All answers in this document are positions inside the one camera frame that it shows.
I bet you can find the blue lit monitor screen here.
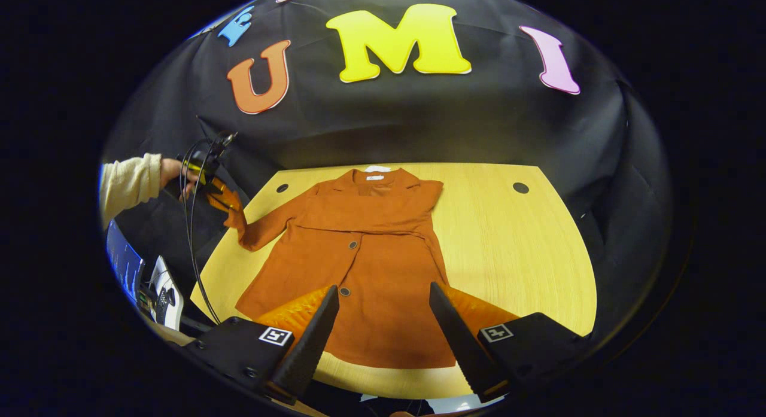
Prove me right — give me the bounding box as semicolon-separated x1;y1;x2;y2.
106;220;145;305

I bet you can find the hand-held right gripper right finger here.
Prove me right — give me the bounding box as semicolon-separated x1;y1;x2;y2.
429;281;591;404

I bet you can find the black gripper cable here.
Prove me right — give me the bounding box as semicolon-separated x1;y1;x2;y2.
180;133;223;325

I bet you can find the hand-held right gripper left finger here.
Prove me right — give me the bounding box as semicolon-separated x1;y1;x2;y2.
183;284;340;406

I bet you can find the orange knit coat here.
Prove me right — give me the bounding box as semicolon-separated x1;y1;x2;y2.
224;168;458;370

